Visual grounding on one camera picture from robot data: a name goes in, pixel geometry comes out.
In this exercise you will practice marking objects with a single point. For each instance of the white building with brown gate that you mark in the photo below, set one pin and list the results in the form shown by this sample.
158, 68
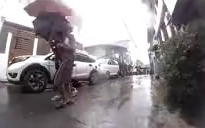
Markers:
20, 43

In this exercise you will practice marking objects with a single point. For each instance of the person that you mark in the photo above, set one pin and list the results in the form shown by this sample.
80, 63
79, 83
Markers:
64, 63

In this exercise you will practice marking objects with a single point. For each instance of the wet grey asphalt road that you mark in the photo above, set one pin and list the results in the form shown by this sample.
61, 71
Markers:
116, 106

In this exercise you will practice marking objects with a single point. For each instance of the tall building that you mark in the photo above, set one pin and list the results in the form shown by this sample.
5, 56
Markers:
161, 23

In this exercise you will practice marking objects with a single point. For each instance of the grey building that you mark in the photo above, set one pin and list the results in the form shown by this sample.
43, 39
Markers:
110, 50

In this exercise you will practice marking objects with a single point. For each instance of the green bush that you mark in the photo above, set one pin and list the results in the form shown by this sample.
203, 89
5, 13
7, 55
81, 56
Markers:
186, 66

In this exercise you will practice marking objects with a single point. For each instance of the white car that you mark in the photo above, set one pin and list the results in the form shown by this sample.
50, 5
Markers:
36, 71
110, 66

